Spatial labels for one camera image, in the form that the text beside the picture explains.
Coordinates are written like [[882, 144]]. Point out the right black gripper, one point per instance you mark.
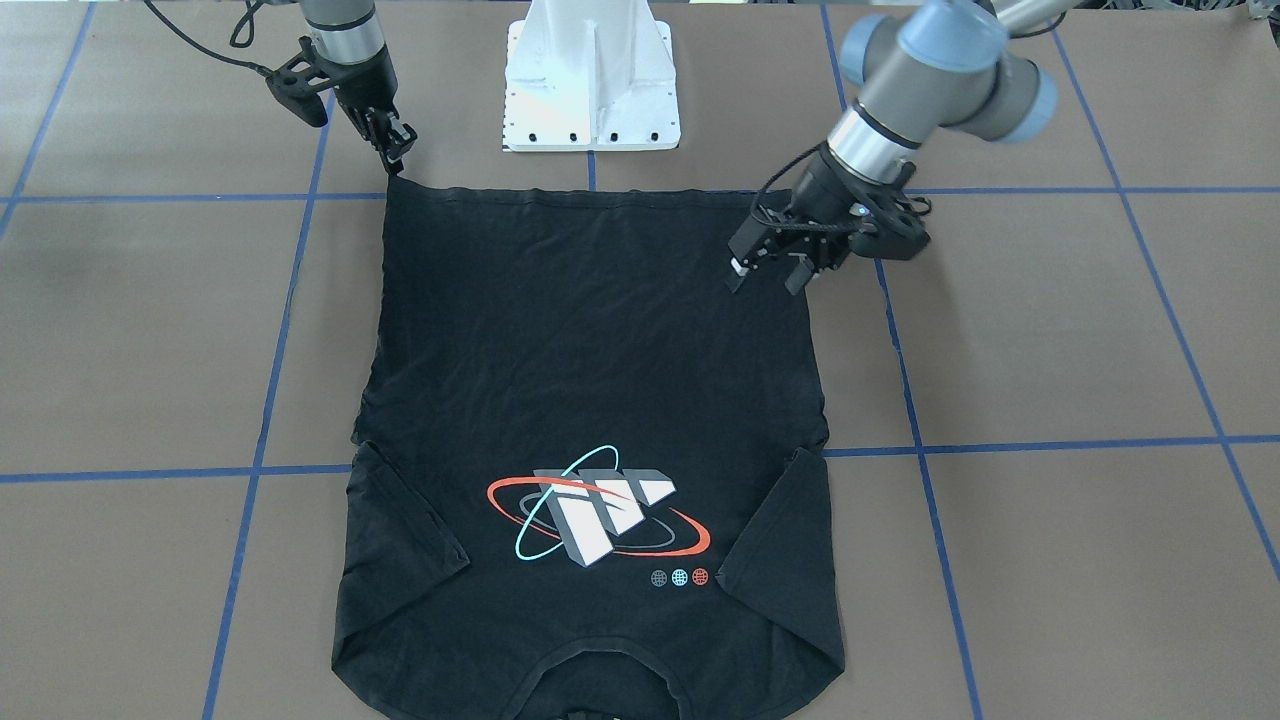
[[363, 87]]

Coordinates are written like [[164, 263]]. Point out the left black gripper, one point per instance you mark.
[[822, 189]]

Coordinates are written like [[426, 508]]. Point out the black printed t-shirt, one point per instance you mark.
[[588, 480]]

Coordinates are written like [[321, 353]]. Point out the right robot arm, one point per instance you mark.
[[347, 45]]

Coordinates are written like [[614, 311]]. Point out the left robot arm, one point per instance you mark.
[[946, 66]]

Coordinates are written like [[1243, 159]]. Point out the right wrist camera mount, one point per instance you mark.
[[299, 83]]

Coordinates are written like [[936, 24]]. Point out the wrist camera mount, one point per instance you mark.
[[299, 83], [892, 229]]

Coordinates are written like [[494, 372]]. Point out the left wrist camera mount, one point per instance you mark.
[[892, 229]]

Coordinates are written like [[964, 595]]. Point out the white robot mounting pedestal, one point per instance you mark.
[[590, 76]]

